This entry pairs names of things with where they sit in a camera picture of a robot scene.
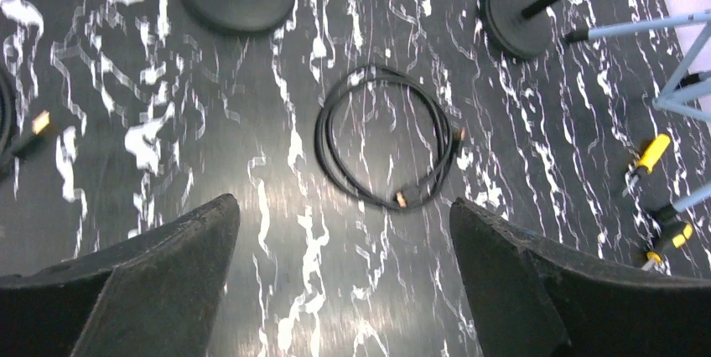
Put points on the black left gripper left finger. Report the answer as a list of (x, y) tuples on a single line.
[(156, 294)]

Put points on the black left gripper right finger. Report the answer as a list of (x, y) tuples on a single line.
[(531, 296)]

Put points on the black yellow screwdriver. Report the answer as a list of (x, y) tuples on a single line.
[(674, 233)]

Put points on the yellow handled screwdriver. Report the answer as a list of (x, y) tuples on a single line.
[(648, 160)]

